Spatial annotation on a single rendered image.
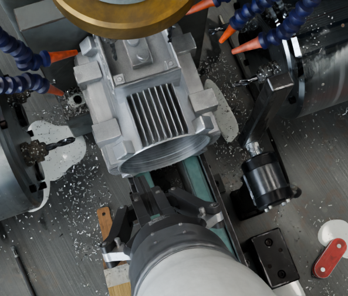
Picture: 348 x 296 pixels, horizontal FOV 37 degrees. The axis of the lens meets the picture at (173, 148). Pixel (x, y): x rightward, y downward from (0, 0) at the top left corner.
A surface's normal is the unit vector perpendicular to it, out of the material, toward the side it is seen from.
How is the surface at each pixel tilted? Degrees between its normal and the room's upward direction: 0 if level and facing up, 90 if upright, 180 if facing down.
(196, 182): 0
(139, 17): 0
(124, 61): 0
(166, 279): 66
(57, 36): 90
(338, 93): 73
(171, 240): 60
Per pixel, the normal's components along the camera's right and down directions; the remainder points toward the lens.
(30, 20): 0.02, -0.27
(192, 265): -0.23, -0.96
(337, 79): 0.30, 0.63
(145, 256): -0.72, -0.63
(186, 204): -0.87, 0.37
